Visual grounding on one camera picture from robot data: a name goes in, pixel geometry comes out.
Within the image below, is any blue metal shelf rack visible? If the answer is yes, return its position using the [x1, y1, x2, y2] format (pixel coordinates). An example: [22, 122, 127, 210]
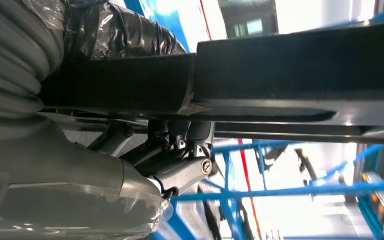
[124, 0, 384, 240]

